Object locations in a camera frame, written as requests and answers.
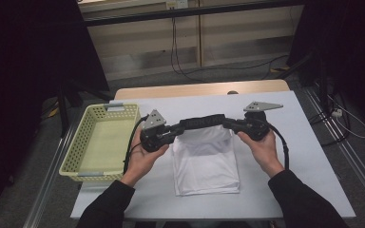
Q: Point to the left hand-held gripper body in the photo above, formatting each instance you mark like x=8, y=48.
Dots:
x=152, y=139

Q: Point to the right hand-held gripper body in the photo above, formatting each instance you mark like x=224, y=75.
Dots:
x=256, y=128

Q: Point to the white shorts with black waistband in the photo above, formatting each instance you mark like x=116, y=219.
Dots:
x=206, y=164

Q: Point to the pale yellow perforated basket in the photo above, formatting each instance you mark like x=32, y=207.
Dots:
x=104, y=145

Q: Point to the person's left hand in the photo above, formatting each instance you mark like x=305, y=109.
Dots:
x=142, y=163

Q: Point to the person's right hand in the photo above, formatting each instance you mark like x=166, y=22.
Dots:
x=266, y=155

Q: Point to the dark table grommet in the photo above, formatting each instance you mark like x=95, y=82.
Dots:
x=233, y=92

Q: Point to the white table mat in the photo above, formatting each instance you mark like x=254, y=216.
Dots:
x=310, y=152

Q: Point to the yellow floor tape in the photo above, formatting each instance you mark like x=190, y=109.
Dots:
x=53, y=112
x=279, y=69

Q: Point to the black stand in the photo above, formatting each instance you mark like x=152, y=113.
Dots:
x=294, y=68
x=64, y=107

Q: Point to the white power strip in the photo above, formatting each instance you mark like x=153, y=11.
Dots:
x=336, y=113

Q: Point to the black curtain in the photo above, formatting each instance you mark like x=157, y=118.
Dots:
x=345, y=47
x=22, y=63

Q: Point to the aluminium floor rail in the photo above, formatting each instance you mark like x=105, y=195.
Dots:
x=355, y=158
x=49, y=177

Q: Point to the white wall socket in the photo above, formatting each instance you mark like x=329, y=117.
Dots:
x=177, y=3

